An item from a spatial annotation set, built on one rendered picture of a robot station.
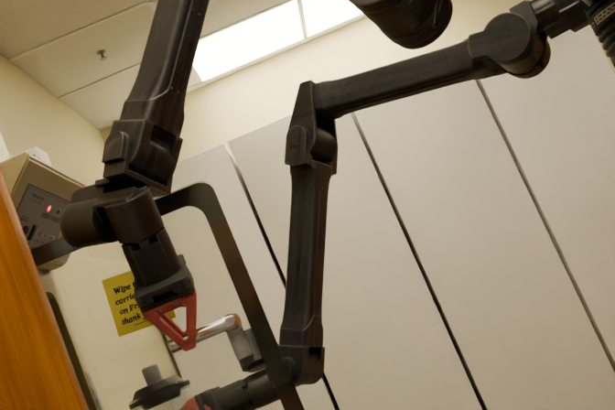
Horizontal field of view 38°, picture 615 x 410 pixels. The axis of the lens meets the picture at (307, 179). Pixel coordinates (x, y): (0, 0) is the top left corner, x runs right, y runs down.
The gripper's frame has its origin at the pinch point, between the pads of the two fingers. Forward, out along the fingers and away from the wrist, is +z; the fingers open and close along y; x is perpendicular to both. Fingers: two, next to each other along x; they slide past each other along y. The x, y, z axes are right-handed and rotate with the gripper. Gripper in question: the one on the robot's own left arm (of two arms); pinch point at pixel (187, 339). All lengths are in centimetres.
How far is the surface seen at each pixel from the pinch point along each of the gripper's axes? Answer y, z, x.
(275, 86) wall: -375, 28, 63
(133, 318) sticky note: -6.0, -3.3, -5.7
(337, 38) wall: -376, 16, 104
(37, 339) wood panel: 1.8, -7.9, -15.8
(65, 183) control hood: -29.1, -19.1, -10.0
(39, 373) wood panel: 3.3, -4.4, -16.8
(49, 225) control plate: -28.4, -14.2, -14.4
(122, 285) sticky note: -7.9, -7.4, -5.6
